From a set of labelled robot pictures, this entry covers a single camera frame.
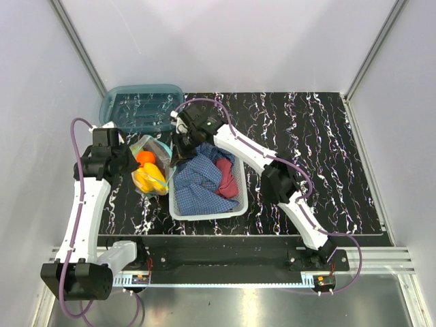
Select clear zip top bag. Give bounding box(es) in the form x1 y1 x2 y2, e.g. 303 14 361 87
130 135 175 198

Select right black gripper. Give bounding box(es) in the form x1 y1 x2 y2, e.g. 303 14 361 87
170 129 201 169

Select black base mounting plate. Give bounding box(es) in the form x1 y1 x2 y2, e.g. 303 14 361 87
133 236 349 287

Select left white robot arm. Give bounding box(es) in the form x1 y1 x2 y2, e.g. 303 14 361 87
40 126 147 302

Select blue transparent plastic tub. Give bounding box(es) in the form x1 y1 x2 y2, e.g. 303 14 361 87
99 84 184 134

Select white plastic basket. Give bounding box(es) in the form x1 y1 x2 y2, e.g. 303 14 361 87
167 130 249 221

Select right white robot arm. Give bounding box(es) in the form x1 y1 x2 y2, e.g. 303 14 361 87
170 99 337 270

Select blue checkered shirt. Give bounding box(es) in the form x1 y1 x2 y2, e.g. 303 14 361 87
174 143 239 216

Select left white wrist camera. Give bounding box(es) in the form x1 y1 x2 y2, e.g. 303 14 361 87
88 121 125 144

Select red cloth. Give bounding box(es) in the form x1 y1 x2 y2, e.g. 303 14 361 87
215 158 238 199

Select fake yellow banana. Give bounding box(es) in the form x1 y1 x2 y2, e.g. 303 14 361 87
132 163 168 196

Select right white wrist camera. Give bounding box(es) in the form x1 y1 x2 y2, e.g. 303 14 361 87
170 110 187 134

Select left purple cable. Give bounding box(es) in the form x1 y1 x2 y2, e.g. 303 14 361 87
57 117 147 326

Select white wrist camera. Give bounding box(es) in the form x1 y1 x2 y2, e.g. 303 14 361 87
170 110 187 134
88 121 125 144

